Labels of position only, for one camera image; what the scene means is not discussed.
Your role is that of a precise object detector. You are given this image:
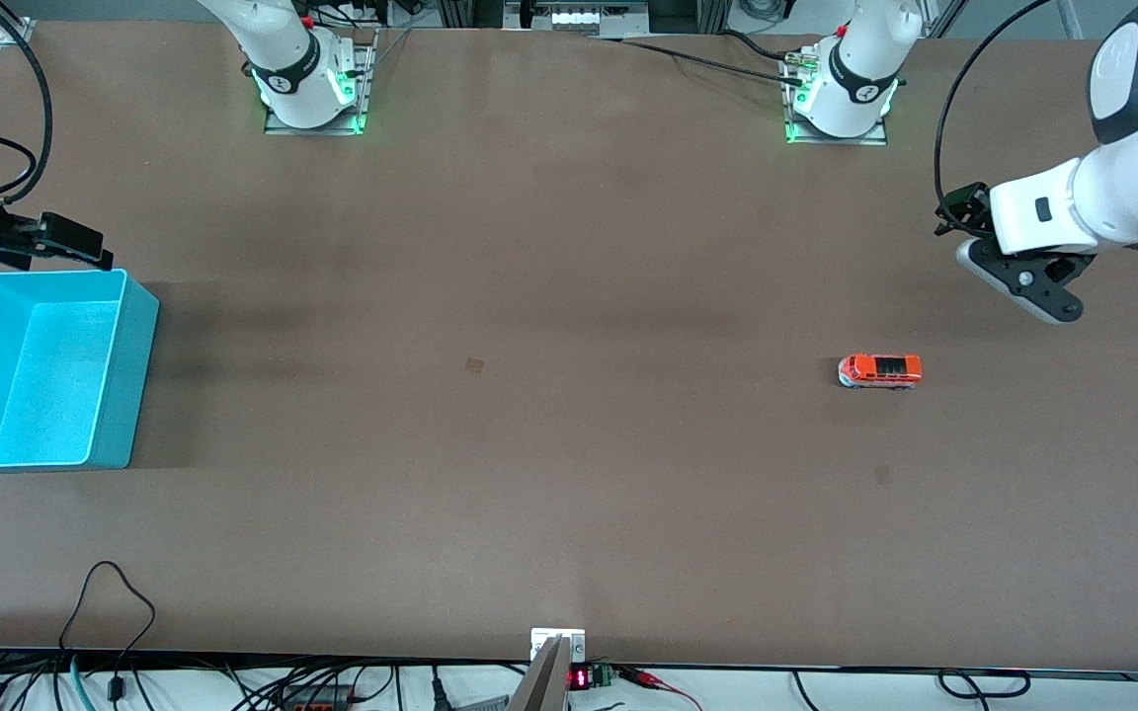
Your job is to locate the teal cable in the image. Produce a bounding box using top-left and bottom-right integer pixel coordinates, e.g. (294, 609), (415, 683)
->
(69, 655), (98, 711)

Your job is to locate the red clip wire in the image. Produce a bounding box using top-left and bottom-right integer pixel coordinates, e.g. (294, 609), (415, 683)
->
(618, 668), (704, 711)

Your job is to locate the white connector strip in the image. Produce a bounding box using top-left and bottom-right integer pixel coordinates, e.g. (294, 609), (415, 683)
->
(549, 6), (649, 31)

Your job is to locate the black looped thin cable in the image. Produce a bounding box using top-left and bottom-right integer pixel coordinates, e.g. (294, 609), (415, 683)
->
(59, 560), (157, 704)

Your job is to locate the long black table cable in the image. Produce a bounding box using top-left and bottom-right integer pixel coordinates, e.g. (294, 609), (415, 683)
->
(589, 36), (809, 86)

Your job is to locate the orange toy bus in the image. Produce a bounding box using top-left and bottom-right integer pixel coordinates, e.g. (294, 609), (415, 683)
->
(838, 354), (924, 391)

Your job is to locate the black coiled cable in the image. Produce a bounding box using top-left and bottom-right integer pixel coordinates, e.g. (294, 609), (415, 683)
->
(938, 669), (1032, 700)

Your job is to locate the aluminium frame rack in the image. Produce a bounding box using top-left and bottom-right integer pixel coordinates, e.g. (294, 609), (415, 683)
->
(436, 0), (734, 37)

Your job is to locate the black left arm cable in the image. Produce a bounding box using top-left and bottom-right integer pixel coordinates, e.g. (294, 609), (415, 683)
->
(933, 0), (1059, 238)

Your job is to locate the grey camera post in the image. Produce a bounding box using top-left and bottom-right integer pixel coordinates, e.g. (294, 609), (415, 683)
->
(505, 637), (571, 711)

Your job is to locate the short black table cable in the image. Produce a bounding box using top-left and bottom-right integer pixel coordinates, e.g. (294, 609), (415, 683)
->
(715, 29), (792, 62)

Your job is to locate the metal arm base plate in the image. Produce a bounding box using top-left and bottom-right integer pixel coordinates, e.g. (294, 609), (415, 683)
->
(263, 28), (378, 136)
(783, 39), (889, 147)

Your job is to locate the blue plastic box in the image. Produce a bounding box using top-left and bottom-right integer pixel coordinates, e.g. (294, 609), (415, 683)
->
(0, 268), (161, 472)

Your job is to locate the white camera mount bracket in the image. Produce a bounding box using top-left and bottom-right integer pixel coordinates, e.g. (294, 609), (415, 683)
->
(530, 628), (587, 663)

